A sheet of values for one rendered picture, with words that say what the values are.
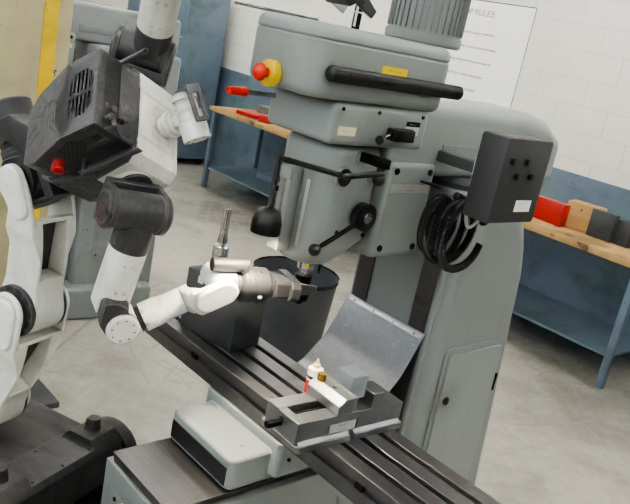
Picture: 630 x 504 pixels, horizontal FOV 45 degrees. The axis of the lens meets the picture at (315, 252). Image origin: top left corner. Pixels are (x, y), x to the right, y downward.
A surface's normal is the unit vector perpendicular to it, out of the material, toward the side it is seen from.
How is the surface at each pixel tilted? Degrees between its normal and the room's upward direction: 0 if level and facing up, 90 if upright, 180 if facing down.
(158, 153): 58
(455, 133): 90
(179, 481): 0
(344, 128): 90
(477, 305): 88
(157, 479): 0
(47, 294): 81
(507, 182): 90
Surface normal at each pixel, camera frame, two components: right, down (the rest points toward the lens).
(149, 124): 0.85, -0.25
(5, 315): -0.44, 0.17
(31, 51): 0.65, 0.33
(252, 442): 0.19, -0.94
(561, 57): -0.73, 0.04
